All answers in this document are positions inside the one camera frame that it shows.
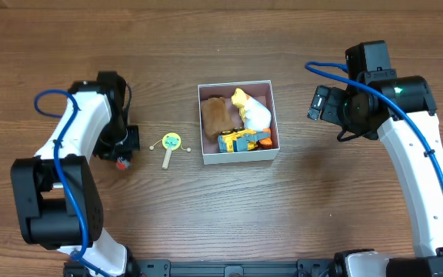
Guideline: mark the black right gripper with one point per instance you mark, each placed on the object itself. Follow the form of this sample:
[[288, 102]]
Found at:
[[331, 106]]

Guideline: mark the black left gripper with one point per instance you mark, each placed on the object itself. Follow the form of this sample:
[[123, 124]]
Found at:
[[128, 144]]

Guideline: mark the orange toy ball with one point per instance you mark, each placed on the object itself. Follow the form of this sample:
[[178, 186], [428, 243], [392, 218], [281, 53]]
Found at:
[[123, 163]]

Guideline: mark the wooden cat rattle drum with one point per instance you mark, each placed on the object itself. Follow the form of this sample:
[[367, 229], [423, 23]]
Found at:
[[170, 142]]

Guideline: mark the white plush duck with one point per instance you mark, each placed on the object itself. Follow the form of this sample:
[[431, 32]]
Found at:
[[254, 114]]

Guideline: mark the brown plush toy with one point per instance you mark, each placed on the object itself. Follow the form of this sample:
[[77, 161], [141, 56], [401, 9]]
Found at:
[[215, 118]]

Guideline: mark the yellow and blue toy truck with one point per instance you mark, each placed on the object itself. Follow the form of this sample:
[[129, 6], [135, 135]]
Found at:
[[244, 140]]

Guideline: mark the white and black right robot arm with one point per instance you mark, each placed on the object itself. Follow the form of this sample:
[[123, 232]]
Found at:
[[401, 114]]

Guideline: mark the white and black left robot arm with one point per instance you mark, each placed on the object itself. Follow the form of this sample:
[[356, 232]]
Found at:
[[56, 198]]

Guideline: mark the white box pink inside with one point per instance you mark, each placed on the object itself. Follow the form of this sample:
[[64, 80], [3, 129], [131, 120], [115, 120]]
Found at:
[[260, 91]]

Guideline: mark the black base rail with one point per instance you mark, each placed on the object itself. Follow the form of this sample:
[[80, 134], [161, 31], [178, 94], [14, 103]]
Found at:
[[166, 268]]

